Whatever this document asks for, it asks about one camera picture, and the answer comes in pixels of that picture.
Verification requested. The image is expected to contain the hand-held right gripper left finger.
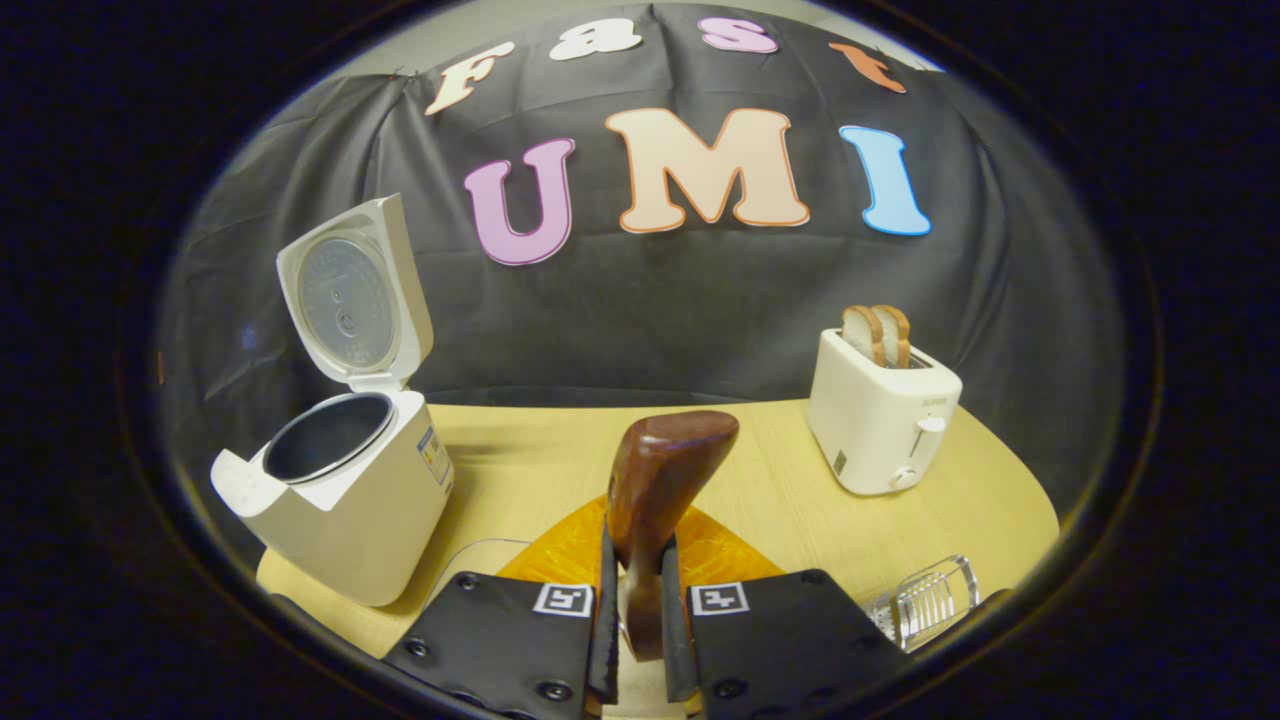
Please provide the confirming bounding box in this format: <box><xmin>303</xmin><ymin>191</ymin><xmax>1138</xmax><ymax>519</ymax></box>
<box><xmin>383</xmin><ymin>495</ymin><xmax>621</xmax><ymax>720</ymax></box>

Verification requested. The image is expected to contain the brown wooden spoon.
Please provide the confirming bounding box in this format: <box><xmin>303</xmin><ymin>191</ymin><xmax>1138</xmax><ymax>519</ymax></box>
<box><xmin>605</xmin><ymin>410</ymin><xmax>741</xmax><ymax>663</ymax></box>

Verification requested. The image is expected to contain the white rice cooker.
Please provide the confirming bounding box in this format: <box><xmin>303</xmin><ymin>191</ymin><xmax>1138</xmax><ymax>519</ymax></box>
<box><xmin>210</xmin><ymin>193</ymin><xmax>456</xmax><ymax>608</ymax></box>

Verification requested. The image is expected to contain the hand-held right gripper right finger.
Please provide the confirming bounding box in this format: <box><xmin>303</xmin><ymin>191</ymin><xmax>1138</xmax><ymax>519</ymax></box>
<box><xmin>660</xmin><ymin>505</ymin><xmax>913</xmax><ymax>720</ymax></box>

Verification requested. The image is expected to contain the white toaster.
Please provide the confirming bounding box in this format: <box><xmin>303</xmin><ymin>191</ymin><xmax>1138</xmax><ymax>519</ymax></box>
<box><xmin>805</xmin><ymin>328</ymin><xmax>963</xmax><ymax>496</ymax></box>

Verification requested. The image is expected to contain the clear chopstick holder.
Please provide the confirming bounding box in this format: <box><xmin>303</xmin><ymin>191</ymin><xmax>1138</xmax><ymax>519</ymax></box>
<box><xmin>865</xmin><ymin>555</ymin><xmax>981</xmax><ymax>653</ymax></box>

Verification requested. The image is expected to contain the black backdrop cloth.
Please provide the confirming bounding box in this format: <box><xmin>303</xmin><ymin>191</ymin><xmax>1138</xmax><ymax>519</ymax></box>
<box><xmin>155</xmin><ymin>5</ymin><xmax>1126</xmax><ymax>521</ymax></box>

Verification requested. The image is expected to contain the toast bread slice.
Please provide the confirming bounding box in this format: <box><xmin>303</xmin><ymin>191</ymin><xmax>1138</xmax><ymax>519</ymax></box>
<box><xmin>872</xmin><ymin>305</ymin><xmax>913</xmax><ymax>369</ymax></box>
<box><xmin>842</xmin><ymin>305</ymin><xmax>887</xmax><ymax>368</ymax></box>

